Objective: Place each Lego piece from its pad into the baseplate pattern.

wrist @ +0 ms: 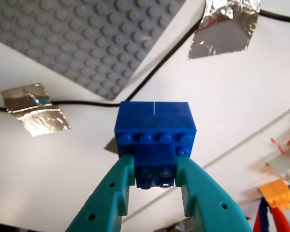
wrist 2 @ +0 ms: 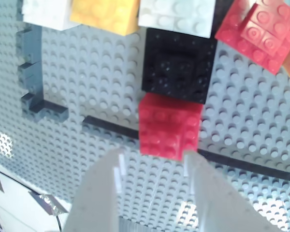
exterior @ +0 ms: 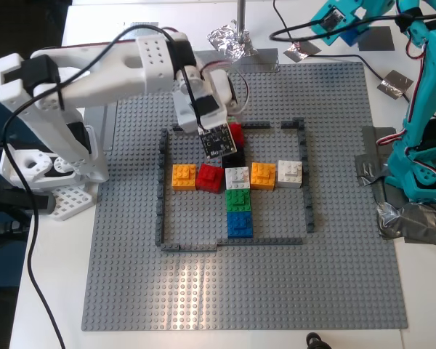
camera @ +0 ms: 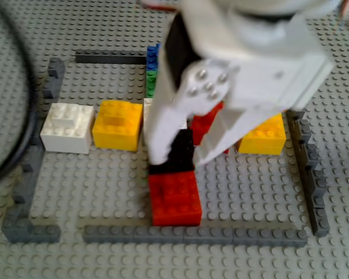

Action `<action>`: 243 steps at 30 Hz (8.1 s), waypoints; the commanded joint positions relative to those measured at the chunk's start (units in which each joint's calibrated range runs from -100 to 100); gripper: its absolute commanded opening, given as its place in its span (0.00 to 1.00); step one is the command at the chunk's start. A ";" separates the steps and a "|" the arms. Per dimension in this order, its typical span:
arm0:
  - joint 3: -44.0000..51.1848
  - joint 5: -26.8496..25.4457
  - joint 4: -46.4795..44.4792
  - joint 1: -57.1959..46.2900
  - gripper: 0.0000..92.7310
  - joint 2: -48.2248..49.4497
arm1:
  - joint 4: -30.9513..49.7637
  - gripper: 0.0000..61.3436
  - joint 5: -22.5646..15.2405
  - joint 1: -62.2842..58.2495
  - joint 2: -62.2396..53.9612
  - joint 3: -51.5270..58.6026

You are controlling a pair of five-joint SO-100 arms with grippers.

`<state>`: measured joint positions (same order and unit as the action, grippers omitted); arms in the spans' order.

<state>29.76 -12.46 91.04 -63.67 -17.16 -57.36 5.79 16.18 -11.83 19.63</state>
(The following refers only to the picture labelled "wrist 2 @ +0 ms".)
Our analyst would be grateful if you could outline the grey studded lego baseplate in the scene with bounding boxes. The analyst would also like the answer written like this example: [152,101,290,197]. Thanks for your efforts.
[0,0,290,232]

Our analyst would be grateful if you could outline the white lego cube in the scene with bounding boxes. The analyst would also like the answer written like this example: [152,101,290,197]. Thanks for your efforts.
[138,0,218,39]
[21,0,80,31]

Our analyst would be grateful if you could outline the black lego cube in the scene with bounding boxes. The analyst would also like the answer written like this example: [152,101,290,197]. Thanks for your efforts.
[142,28,217,105]

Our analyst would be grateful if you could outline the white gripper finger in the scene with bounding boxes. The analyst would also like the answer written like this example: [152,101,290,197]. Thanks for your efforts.
[185,151,278,232]
[64,148,126,232]

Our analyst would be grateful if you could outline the dark grey crenellated brick wall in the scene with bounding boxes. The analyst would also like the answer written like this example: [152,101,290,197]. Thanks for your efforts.
[15,24,70,123]

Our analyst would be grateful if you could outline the red lego cube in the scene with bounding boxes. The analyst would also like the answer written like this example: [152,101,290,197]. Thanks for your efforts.
[138,93,203,161]
[214,0,290,75]

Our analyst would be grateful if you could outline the black cable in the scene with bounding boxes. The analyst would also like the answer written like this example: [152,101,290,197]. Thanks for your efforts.
[56,214,64,232]

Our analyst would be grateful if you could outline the dark grey straight brick row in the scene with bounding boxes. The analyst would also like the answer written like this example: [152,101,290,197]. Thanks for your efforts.
[82,115,290,182]

